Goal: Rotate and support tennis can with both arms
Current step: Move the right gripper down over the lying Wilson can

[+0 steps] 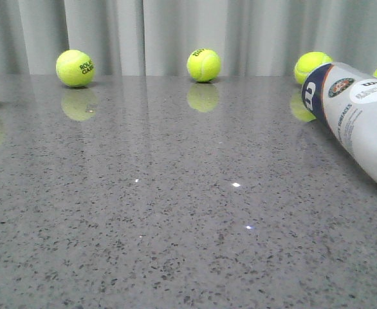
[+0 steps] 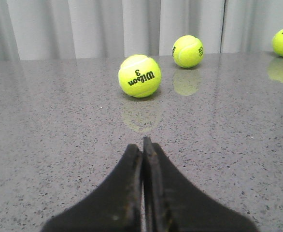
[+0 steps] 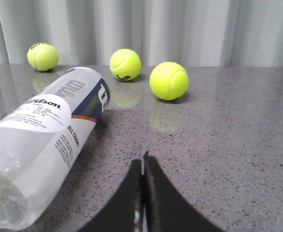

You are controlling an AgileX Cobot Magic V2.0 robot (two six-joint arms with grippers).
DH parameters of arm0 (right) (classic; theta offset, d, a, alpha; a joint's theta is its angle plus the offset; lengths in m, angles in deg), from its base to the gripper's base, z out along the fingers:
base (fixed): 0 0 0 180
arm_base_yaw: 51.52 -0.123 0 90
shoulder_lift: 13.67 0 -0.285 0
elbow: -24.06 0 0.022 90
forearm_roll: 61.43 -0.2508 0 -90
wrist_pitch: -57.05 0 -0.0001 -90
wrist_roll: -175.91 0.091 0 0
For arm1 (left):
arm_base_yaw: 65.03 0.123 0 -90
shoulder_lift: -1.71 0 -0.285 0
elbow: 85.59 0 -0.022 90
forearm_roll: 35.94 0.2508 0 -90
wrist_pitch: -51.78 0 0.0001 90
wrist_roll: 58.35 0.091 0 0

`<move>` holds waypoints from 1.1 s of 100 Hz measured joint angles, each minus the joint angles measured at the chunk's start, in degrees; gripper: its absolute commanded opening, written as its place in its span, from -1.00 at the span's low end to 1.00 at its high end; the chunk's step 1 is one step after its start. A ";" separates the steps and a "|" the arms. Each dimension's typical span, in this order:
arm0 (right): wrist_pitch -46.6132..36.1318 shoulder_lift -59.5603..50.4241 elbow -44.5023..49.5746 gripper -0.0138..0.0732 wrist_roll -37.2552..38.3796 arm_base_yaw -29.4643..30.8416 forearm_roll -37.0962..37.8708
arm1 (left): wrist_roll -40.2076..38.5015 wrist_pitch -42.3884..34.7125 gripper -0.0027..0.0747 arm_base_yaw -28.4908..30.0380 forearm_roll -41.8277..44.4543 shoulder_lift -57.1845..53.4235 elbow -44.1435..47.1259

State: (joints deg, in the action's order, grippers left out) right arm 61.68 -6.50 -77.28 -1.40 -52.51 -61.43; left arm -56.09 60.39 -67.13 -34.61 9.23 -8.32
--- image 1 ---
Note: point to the white tennis ball can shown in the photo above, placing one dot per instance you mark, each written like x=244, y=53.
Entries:
x=345, y=100

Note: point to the Roland Garros tennis ball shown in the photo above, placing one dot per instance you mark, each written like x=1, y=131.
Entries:
x=75, y=68

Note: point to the centre tennis ball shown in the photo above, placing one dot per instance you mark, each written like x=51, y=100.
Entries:
x=203, y=65

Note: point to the Wilson 3 tennis ball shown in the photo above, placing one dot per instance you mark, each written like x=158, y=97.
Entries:
x=308, y=62

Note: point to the grey curtain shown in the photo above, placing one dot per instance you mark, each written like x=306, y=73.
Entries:
x=155, y=38

